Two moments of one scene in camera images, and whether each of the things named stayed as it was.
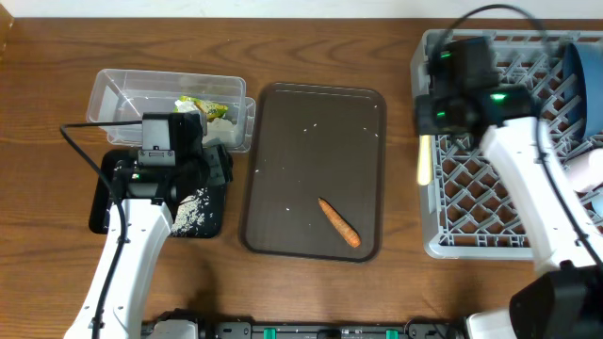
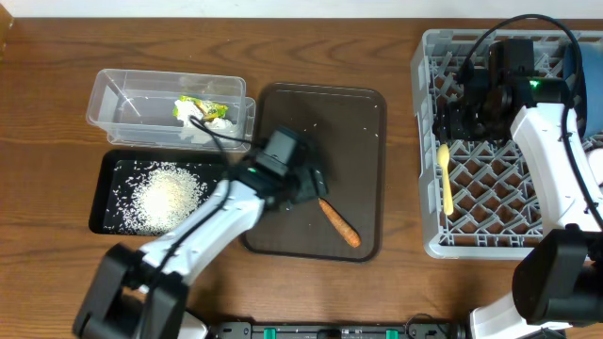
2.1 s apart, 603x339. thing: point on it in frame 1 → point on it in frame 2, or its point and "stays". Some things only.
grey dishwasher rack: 466,211 stays
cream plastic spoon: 425,159 → 443,155
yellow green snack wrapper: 212,110 stays
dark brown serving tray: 311,141 stays
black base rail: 189,325 stays
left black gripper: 220,170 → 315,185
